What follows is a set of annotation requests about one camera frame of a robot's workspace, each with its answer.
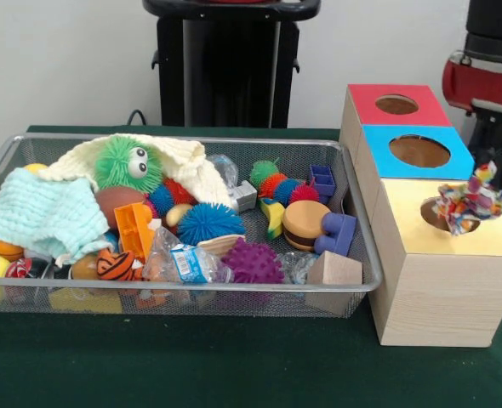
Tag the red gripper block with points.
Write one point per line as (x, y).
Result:
(480, 89)

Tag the yellow multicolour knot toy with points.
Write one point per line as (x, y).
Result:
(468, 204)

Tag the cream waffle cloth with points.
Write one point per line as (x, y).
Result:
(191, 168)

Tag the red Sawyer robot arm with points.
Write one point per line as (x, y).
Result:
(498, 17)

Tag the wooden box with three holes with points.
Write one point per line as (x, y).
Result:
(442, 297)

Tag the shallow clear mesh bin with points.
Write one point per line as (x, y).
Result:
(251, 302)

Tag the purple toy block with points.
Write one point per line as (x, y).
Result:
(338, 236)

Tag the round tan wooden disc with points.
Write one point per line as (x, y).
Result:
(306, 219)

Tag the plain wooden cube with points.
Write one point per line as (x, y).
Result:
(335, 270)

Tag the yellow green foam toy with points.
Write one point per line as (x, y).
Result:
(274, 217)

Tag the purple spiky ball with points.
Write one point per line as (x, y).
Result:
(253, 263)

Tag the blue spiky ball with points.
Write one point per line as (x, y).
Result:
(210, 223)

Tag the crushed clear plastic bottle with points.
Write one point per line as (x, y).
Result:
(185, 259)

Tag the dark green table cloth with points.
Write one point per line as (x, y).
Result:
(234, 365)

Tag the green fuzzy googly-eyed toy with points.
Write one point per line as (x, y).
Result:
(115, 163)

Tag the light blue waffle cloth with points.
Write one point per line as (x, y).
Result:
(42, 208)

